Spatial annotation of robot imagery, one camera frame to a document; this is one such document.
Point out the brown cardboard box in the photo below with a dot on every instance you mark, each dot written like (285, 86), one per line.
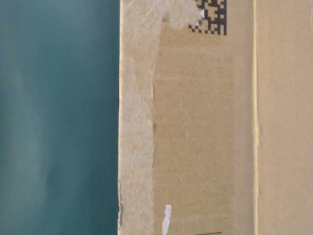
(215, 117)

